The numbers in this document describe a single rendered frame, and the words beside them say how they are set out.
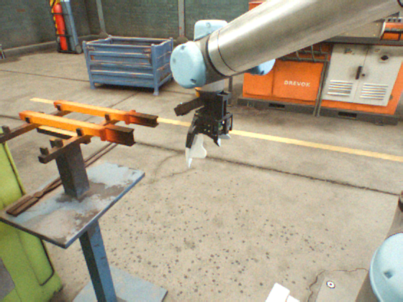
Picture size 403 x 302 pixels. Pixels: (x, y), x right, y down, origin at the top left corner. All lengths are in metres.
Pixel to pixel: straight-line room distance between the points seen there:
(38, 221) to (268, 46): 0.83
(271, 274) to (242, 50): 1.43
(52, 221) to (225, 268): 1.02
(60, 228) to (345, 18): 0.86
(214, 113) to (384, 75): 3.22
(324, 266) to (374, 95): 2.47
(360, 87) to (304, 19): 3.44
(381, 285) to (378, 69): 3.41
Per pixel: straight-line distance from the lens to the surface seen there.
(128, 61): 4.43
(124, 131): 0.77
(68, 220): 0.96
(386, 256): 0.46
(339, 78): 3.75
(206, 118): 0.69
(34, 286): 1.61
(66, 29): 8.18
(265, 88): 3.82
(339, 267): 1.86
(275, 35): 0.39
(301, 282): 1.72
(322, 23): 0.37
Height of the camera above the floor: 1.34
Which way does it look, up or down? 29 degrees down
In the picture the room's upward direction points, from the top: straight up
